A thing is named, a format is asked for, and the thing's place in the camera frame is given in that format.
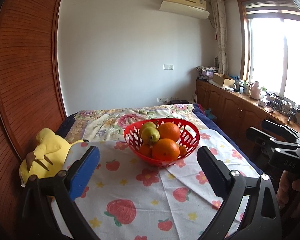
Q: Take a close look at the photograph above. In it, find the white wall socket strip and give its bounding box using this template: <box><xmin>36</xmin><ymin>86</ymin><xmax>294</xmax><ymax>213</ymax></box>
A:
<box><xmin>157</xmin><ymin>97</ymin><xmax>179</xmax><ymax>103</ymax></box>

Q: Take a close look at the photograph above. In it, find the very large orange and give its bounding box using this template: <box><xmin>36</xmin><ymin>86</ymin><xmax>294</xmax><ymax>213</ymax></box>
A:
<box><xmin>158</xmin><ymin>122</ymin><xmax>181</xmax><ymax>142</ymax></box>

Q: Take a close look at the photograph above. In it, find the wooden wardrobe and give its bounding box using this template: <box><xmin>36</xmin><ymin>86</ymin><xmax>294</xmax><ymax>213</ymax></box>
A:
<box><xmin>0</xmin><ymin>0</ymin><xmax>66</xmax><ymax>237</ymax></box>

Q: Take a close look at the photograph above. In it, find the wooden low cabinet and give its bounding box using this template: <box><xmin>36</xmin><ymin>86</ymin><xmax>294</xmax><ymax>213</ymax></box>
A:
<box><xmin>196</xmin><ymin>79</ymin><xmax>287</xmax><ymax>159</ymax></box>

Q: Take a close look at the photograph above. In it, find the white air conditioner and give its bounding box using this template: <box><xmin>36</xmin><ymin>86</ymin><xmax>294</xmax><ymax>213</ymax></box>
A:
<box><xmin>160</xmin><ymin>0</ymin><xmax>210</xmax><ymax>20</ymax></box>

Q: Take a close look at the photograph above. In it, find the patterned curtain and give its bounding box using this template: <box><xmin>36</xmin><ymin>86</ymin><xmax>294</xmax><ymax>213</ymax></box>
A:
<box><xmin>211</xmin><ymin>0</ymin><xmax>228</xmax><ymax>74</ymax></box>

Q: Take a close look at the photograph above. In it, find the cardboard box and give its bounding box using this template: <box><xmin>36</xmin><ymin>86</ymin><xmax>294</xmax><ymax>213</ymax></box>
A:
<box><xmin>212</xmin><ymin>73</ymin><xmax>235</xmax><ymax>87</ymax></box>

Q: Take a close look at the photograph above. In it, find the person's right hand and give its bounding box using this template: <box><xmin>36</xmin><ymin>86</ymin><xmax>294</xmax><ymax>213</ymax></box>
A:
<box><xmin>276</xmin><ymin>171</ymin><xmax>300</xmax><ymax>210</ymax></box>

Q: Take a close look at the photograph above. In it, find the white fruit-print cloth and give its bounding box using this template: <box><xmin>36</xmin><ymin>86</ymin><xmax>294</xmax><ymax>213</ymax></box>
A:
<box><xmin>51</xmin><ymin>128</ymin><xmax>261</xmax><ymax>240</ymax></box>

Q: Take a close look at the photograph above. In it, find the white wall switch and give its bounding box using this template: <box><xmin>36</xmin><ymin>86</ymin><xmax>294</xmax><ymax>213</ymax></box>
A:
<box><xmin>163</xmin><ymin>64</ymin><xmax>174</xmax><ymax>70</ymax></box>

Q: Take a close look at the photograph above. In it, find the floral bed quilt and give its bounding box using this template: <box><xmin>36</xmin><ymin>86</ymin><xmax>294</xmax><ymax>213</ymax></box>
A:
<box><xmin>56</xmin><ymin>104</ymin><xmax>218</xmax><ymax>143</ymax></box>

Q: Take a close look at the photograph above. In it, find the red perforated plastic basket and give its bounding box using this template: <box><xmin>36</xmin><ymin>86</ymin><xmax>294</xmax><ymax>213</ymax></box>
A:
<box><xmin>124</xmin><ymin>118</ymin><xmax>200</xmax><ymax>167</ymax></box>

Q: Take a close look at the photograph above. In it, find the dimpled mandarin orange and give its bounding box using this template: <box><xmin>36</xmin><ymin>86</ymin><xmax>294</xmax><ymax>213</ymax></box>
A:
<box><xmin>139</xmin><ymin>144</ymin><xmax>152</xmax><ymax>158</ymax></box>

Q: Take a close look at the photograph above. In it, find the window with wooden frame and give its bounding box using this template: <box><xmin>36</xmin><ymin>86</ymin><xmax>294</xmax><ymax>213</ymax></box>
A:
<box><xmin>238</xmin><ymin>0</ymin><xmax>300</xmax><ymax>107</ymax></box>

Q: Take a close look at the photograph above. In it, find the round green pear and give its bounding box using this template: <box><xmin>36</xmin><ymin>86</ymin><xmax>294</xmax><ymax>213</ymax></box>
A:
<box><xmin>139</xmin><ymin>121</ymin><xmax>157</xmax><ymax>136</ymax></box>

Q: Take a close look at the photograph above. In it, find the white pink kettle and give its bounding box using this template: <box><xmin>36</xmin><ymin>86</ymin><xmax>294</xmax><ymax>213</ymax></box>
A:
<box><xmin>250</xmin><ymin>81</ymin><xmax>261</xmax><ymax>100</ymax></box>

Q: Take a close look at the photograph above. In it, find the medium orange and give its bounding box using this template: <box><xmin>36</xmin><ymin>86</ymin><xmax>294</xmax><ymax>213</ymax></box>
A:
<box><xmin>152</xmin><ymin>139</ymin><xmax>180</xmax><ymax>161</ymax></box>

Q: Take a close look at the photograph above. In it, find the green pear with stem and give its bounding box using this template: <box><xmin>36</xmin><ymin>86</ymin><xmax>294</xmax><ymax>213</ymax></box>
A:
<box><xmin>141</xmin><ymin>127</ymin><xmax>160</xmax><ymax>145</ymax></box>

